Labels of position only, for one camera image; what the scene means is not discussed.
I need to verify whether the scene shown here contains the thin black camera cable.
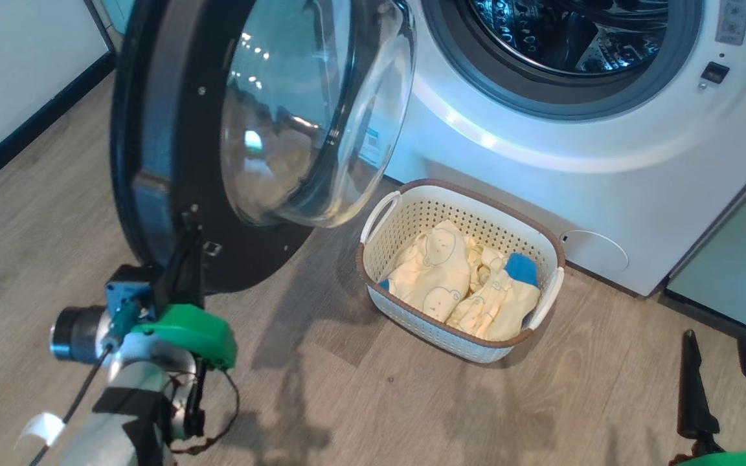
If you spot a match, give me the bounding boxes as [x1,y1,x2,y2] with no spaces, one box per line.
[28,344,116,466]

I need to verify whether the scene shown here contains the blue energy label sticker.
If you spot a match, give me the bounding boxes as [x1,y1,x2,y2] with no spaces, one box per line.
[359,126,382,168]

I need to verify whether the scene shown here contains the round white filter cover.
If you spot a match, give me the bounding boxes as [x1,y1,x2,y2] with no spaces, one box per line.
[559,230,630,274]

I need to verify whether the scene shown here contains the light blue cabinet panel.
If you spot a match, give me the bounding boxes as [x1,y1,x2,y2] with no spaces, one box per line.
[0,0,112,177]

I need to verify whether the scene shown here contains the grey warning sticker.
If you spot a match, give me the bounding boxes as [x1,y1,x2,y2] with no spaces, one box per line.
[714,0,746,47]

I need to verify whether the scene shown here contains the white front-load washing machine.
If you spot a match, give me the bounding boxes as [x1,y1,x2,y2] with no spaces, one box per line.
[360,0,746,298]

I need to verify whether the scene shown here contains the white cable tag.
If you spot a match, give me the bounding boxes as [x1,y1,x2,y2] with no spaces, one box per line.
[15,412,67,452]

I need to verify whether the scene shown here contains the black round glass washer door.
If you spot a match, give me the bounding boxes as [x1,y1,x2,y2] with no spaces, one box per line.
[109,0,418,296]

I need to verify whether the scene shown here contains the pale green cabinet panels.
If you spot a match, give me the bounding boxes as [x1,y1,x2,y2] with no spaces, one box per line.
[666,150,746,345]

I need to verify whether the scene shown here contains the white perforated basket brown rim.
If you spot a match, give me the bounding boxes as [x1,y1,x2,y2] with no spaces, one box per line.
[356,179,567,364]

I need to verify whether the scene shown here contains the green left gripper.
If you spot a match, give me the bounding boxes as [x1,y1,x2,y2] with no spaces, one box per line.
[132,227,239,372]

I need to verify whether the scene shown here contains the dark red wire loop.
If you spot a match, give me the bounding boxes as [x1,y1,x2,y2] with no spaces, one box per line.
[169,368,242,455]

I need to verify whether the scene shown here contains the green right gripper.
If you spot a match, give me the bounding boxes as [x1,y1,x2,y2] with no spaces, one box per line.
[676,329,746,466]

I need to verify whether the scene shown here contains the dark cabinet plinth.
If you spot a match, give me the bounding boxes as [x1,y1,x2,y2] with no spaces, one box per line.
[657,288,746,363]
[0,50,119,206]

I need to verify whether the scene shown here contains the pale yellow bear print garment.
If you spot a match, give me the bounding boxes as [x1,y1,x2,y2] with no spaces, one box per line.
[378,220,479,324]

